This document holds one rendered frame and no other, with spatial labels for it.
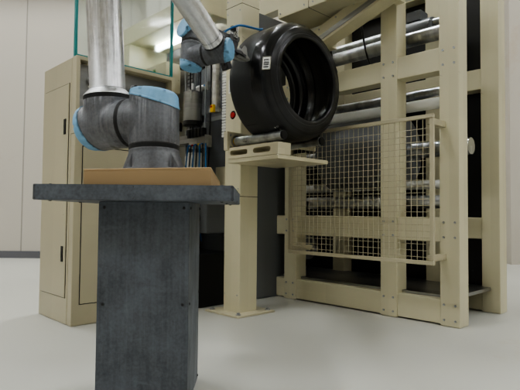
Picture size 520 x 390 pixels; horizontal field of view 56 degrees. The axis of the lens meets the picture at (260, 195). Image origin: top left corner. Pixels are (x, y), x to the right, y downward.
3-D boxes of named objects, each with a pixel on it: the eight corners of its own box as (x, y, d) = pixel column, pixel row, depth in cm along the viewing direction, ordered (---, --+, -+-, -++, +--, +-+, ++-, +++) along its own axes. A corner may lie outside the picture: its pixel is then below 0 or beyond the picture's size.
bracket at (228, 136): (223, 150, 253) (224, 131, 253) (277, 157, 280) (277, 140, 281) (227, 149, 250) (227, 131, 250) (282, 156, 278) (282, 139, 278)
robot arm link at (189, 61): (198, 63, 196) (200, 33, 198) (174, 67, 200) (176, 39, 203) (210, 72, 204) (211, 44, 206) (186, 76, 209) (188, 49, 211)
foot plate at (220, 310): (204, 310, 266) (204, 306, 267) (241, 305, 285) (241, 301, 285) (237, 319, 247) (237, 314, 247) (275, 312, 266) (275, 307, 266)
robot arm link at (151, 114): (159, 139, 139) (160, 78, 140) (112, 145, 146) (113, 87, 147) (189, 148, 153) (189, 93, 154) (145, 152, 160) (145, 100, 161)
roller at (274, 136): (233, 147, 254) (230, 138, 253) (239, 144, 257) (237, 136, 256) (282, 140, 229) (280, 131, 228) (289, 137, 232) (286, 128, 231)
